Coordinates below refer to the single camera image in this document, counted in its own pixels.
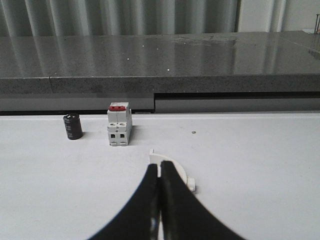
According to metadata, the white red circuit breaker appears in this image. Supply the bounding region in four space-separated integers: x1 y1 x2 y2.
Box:
107 102 133 146

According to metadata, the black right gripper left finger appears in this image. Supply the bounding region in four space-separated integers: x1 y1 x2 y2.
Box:
90 164 159 240

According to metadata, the thin metal stand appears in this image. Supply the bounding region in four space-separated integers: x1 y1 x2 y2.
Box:
302 13 320 35

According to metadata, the grey stone countertop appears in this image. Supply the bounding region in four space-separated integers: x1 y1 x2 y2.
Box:
0 31 320 116

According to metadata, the black cylindrical capacitor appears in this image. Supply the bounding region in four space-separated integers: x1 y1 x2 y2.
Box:
63 113 83 140

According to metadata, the white half pipe clamp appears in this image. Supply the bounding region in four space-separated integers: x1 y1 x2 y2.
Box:
149 148 196 192

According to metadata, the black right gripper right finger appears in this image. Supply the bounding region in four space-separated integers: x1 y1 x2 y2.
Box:
160 161 243 240

